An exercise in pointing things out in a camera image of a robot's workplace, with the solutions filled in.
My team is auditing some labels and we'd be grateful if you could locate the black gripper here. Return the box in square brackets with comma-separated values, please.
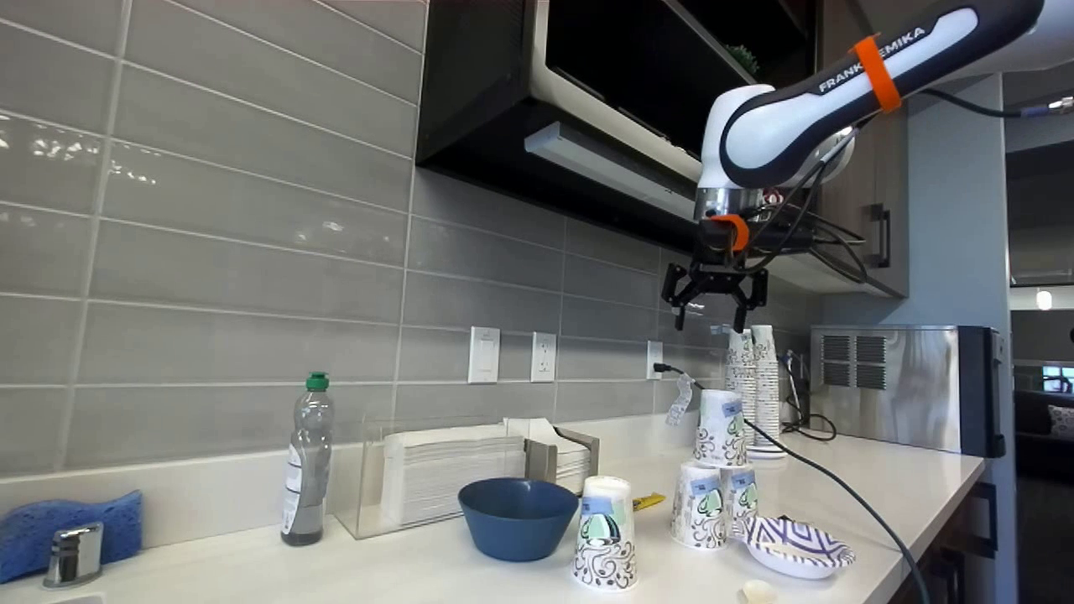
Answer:
[661, 215, 767, 334]

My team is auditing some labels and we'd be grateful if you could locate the patterned paper cup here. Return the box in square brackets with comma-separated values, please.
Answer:
[696, 389, 747, 467]
[720, 467, 760, 540]
[673, 462, 726, 551]
[570, 478, 634, 591]

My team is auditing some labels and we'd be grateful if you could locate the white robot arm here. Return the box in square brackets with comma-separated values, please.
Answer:
[661, 0, 1069, 329]

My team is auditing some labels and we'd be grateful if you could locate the dark upper cabinet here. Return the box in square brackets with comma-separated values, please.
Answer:
[415, 0, 874, 252]

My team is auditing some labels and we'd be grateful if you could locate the yellow small item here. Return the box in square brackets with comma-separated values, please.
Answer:
[632, 493, 664, 511]

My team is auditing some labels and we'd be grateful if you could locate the blue patterned paper plate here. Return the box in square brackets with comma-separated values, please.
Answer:
[743, 516, 853, 580]

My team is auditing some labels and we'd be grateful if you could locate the blue bowl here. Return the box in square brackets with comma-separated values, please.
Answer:
[456, 478, 578, 565]

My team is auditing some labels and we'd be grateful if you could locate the napkin holder with napkins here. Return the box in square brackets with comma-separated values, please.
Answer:
[328, 419, 601, 540]

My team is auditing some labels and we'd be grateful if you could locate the clear water bottle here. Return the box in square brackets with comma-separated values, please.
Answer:
[280, 372, 335, 546]

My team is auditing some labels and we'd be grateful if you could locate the blue sponge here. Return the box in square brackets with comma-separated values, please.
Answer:
[0, 488, 148, 587]

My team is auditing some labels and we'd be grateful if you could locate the white light switch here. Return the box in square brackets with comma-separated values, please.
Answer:
[530, 334, 556, 384]

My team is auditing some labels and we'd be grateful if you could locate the white wall outlet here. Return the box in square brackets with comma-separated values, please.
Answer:
[466, 325, 499, 384]

